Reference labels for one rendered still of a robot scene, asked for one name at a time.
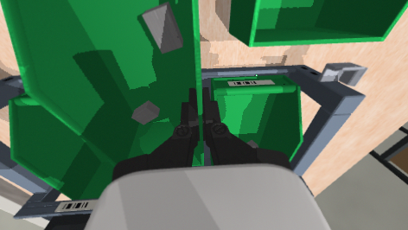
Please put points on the black case with orange latches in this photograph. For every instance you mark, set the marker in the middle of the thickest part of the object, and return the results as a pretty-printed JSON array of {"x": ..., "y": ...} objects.
[{"x": 68, "y": 222}]

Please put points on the green bin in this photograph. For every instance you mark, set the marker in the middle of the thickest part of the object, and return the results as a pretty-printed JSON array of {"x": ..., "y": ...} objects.
[
  {"x": 264, "y": 109},
  {"x": 46, "y": 147},
  {"x": 266, "y": 23},
  {"x": 91, "y": 63}
]

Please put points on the dark grey metal shelf rack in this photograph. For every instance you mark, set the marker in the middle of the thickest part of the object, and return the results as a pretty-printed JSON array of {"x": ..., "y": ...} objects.
[{"x": 337, "y": 102}]

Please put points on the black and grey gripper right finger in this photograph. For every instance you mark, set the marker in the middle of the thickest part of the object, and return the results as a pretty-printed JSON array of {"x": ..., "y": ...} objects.
[{"x": 227, "y": 149}]

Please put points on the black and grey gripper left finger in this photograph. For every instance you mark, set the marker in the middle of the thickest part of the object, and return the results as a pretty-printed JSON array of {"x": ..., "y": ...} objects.
[{"x": 176, "y": 152}]

